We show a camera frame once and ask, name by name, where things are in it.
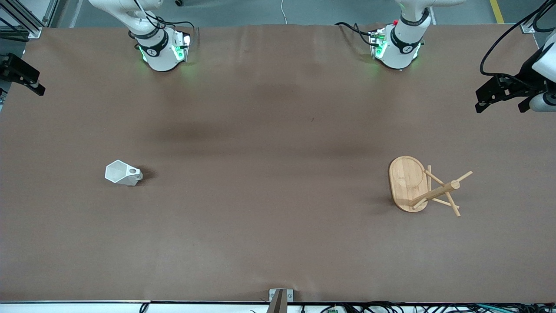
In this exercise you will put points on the white faceted cup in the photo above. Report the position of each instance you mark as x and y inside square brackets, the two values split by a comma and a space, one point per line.
[117, 172]

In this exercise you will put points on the brown table cover sheet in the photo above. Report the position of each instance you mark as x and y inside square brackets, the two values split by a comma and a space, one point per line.
[260, 195]

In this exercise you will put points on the aluminium frame corner bracket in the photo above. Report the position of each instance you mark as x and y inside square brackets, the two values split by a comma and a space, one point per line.
[531, 26]

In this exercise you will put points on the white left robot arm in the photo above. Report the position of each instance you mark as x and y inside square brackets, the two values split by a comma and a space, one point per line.
[402, 52]

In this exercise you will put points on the aluminium frame profile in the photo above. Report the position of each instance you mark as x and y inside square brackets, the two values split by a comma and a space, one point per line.
[24, 19]

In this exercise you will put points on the wooden cup rack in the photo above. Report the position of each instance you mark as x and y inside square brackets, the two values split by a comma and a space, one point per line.
[406, 182]

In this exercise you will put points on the grey metal camera mount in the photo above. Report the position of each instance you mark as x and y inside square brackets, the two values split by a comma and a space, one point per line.
[279, 301]

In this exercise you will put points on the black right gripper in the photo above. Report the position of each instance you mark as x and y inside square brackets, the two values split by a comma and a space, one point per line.
[13, 69]

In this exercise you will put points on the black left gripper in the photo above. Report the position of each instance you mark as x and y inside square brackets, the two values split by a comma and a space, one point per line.
[521, 78]

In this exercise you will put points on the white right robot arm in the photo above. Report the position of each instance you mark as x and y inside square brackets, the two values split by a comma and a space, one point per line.
[160, 56]

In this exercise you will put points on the white table edge rail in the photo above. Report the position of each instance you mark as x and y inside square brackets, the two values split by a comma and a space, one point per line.
[65, 308]

